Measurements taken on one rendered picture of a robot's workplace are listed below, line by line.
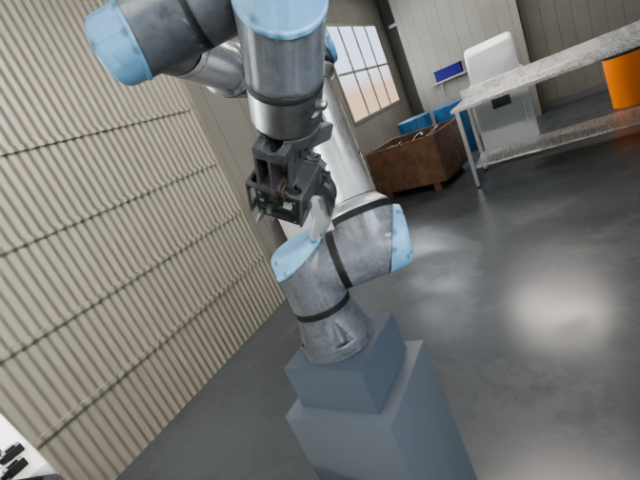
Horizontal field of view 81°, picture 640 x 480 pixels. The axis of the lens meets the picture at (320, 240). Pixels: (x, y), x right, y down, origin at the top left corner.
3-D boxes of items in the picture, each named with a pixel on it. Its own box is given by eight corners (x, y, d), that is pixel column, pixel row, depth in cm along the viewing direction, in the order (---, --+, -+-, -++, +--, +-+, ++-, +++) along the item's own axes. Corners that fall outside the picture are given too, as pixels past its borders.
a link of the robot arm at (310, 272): (294, 296, 82) (268, 241, 78) (352, 273, 80) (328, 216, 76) (290, 325, 70) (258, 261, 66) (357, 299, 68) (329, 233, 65)
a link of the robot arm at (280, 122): (266, 54, 39) (340, 71, 38) (270, 93, 43) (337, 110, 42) (231, 95, 35) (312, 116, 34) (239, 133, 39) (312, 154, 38)
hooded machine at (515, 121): (490, 150, 553) (462, 51, 515) (541, 134, 516) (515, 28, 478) (485, 163, 496) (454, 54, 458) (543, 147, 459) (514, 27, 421)
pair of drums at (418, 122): (419, 162, 681) (404, 118, 659) (483, 142, 618) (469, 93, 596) (409, 173, 627) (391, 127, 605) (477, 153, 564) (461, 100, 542)
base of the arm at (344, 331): (325, 319, 88) (309, 283, 85) (383, 315, 79) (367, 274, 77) (291, 364, 76) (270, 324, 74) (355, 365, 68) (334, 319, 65)
